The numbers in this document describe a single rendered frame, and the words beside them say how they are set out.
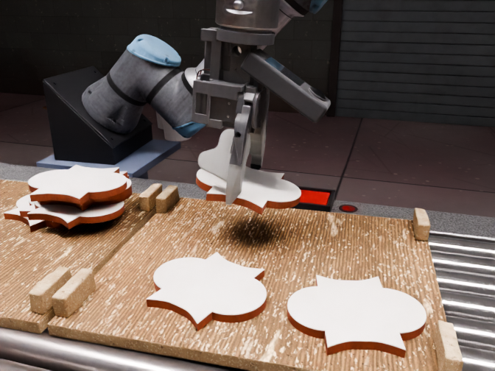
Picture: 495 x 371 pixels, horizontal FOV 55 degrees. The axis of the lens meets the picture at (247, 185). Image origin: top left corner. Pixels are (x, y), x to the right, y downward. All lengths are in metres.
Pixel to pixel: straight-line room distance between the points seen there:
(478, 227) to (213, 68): 0.49
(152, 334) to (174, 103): 0.72
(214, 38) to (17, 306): 0.38
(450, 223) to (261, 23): 0.45
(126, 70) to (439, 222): 0.76
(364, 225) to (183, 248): 0.27
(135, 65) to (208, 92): 0.59
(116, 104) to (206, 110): 0.62
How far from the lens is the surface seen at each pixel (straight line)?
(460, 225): 0.83
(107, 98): 1.21
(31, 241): 0.73
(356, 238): 0.69
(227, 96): 0.58
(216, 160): 0.59
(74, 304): 0.56
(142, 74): 1.16
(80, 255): 0.67
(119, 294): 0.58
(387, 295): 0.56
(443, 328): 0.51
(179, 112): 1.14
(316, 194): 0.85
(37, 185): 0.74
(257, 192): 0.62
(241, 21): 0.56
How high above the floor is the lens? 1.26
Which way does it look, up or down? 22 degrees down
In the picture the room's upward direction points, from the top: straight up
